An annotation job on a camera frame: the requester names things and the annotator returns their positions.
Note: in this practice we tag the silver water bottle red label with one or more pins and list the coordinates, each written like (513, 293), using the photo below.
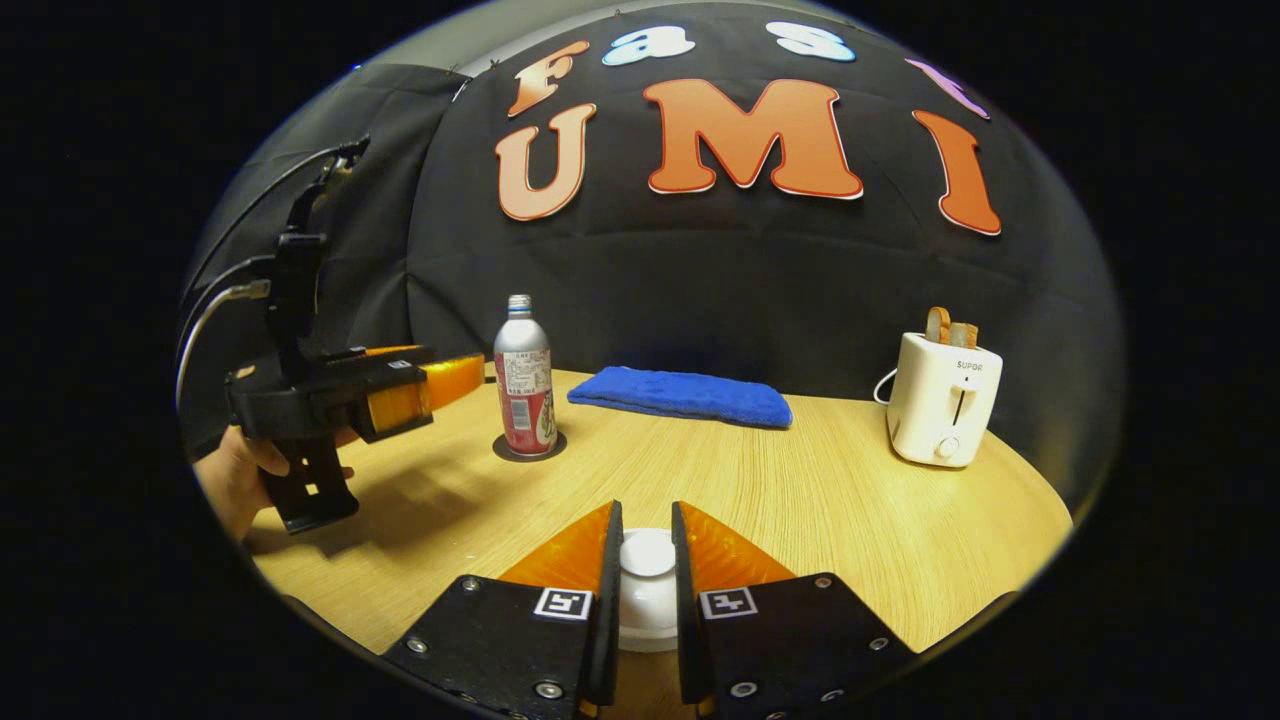
(525, 390)

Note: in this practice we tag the white toaster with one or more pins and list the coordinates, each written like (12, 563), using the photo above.
(935, 410)

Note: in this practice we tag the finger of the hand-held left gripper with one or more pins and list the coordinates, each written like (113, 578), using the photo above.
(400, 405)
(390, 358)

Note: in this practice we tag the white teacup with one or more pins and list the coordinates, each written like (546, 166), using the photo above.
(648, 642)

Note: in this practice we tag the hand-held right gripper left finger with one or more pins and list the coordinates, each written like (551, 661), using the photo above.
(605, 640)

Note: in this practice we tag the blue folded towel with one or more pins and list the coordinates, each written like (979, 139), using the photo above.
(680, 395)

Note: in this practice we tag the dark round coaster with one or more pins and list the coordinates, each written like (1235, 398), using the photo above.
(561, 444)

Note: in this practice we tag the white teacup lid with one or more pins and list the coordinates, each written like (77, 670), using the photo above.
(648, 553)

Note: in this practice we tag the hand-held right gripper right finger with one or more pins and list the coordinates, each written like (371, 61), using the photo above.
(690, 640)

